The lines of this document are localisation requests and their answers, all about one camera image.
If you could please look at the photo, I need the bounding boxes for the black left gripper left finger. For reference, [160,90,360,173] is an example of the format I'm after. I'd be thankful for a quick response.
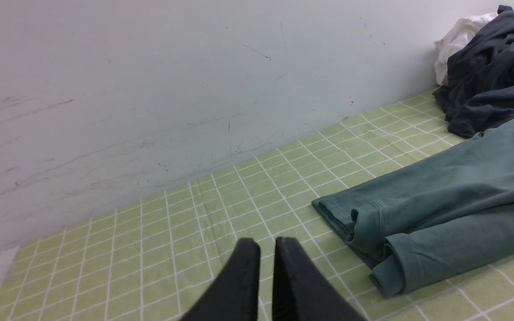
[181,238,261,321]

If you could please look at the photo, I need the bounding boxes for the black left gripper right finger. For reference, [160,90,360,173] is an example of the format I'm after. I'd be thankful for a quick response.
[271,236,365,321]

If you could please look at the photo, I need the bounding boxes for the green long-sleeve shirt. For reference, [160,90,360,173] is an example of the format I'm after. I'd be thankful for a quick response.
[312,120,514,297]

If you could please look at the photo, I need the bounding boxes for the green checkered tablecloth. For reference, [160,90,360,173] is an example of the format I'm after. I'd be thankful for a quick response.
[0,91,514,321]

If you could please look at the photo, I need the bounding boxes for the dark grey crumpled garment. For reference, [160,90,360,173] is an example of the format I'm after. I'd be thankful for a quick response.
[434,5,514,139]

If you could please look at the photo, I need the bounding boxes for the white crumpled garment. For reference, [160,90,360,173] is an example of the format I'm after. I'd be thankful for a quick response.
[434,12,498,86]

